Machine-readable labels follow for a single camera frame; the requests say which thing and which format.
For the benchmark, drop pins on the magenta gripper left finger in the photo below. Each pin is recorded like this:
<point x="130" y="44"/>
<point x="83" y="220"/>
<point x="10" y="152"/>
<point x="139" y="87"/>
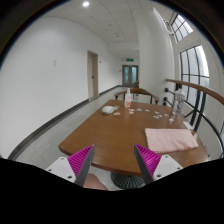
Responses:
<point x="80" y="163"/>

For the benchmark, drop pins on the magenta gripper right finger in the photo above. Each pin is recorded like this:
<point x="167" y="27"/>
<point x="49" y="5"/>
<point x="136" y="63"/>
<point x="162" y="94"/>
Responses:
<point x="147" y="161"/>

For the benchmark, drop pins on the pink towel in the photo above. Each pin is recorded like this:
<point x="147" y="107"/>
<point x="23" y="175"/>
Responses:
<point x="170" y="140"/>

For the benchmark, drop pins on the black table base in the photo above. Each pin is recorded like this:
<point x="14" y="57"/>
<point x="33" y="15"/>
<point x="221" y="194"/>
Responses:
<point x="126" y="181"/>

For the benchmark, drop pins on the brown wooden table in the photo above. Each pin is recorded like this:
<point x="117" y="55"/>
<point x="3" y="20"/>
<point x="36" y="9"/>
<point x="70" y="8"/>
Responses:
<point x="114" y="137"/>

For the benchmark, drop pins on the white round object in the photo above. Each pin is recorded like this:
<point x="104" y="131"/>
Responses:
<point x="108" y="110"/>

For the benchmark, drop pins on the pink labelled bottle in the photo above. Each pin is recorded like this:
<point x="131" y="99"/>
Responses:
<point x="128" y="98"/>

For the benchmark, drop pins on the clear plastic bottle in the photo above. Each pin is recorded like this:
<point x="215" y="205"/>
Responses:
<point x="179" y="98"/>

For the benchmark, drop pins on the wooden chair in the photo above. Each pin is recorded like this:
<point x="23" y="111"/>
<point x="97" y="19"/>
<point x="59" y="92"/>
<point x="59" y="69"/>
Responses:
<point x="138" y="91"/>

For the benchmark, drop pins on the double door at corridor end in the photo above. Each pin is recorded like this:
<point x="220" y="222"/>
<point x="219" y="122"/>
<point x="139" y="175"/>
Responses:
<point x="129" y="75"/>

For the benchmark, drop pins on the wooden handrail with black railing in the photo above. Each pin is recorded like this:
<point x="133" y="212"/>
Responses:
<point x="204" y="110"/>

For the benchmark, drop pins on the green exit sign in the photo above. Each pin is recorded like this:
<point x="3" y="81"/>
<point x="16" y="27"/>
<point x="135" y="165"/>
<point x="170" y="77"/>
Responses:
<point x="129" y="60"/>

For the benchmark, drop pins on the arched window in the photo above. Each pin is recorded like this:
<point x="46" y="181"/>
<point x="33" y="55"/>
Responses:
<point x="194" y="66"/>

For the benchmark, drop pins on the beige side door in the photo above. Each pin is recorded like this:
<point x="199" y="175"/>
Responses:
<point x="92" y="74"/>

